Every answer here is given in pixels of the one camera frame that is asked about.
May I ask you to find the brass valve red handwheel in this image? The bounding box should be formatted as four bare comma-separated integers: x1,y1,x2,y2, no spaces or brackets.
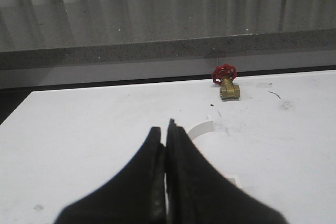
212,64,240,100

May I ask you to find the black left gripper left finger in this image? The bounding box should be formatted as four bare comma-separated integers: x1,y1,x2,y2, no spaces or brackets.
55,127,166,223

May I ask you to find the white half-ring pipe clamp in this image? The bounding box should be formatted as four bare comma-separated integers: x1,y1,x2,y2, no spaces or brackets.
186,114,243,189

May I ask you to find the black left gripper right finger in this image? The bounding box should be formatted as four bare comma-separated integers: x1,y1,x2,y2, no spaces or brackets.
166,120,287,223

